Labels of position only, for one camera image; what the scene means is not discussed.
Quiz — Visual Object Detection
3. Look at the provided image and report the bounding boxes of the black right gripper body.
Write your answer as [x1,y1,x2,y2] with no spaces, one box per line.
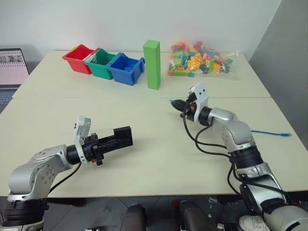
[183,92,197,121]

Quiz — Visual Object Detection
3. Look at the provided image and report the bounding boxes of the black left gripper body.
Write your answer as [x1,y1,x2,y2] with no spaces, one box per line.
[83,132,105,167]

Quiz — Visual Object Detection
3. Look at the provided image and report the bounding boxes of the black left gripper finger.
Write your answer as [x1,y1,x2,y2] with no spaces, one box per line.
[98,134,116,146]
[100,141,126,153]

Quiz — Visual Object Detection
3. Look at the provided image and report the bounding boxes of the blue Ethernet cable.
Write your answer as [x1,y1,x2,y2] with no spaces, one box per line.
[169,98,293,139]

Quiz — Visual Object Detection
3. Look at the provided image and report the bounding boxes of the tall green block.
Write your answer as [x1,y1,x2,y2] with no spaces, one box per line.
[142,39,161,91]

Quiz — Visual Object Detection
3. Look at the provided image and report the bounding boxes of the clear bag of coloured bricks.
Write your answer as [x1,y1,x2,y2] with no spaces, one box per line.
[166,40,240,80]

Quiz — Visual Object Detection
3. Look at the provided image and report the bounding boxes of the blue plastic bin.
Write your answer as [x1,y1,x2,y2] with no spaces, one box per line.
[107,52,146,87]

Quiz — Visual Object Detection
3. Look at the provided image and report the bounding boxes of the green plastic bin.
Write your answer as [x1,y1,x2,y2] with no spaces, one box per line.
[83,48,119,80]

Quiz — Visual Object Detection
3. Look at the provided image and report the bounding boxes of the dark rounded shape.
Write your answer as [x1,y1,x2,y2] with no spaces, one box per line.
[125,204,147,231]
[179,200,218,231]

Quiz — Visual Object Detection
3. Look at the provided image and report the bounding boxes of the printed card in bin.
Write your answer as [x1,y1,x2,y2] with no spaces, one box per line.
[84,53,98,64]

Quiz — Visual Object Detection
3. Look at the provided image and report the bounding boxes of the red plastic bin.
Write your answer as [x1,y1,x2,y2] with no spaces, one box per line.
[62,44,101,75]

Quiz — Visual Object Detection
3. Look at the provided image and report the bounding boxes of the grey laptop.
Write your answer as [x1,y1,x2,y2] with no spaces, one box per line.
[0,48,30,112]

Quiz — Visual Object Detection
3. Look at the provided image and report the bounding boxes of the white shoe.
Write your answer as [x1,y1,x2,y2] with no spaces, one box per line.
[238,215,265,231]

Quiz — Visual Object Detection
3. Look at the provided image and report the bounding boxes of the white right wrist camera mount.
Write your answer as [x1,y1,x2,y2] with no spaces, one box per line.
[188,82,209,124]

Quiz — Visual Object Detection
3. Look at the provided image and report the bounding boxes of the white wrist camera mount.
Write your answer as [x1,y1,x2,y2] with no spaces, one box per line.
[73,115,92,166]
[188,82,209,124]

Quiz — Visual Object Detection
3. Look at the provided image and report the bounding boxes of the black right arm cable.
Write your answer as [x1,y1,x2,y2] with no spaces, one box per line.
[180,105,298,212]

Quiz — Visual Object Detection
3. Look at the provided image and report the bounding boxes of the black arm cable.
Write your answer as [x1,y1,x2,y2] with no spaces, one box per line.
[47,162,83,194]
[180,105,298,212]

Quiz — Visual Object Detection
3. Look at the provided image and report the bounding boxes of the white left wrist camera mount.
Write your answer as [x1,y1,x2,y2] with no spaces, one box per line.
[73,115,92,166]

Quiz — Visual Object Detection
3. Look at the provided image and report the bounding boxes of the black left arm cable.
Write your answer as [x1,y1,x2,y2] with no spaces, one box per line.
[47,162,83,194]

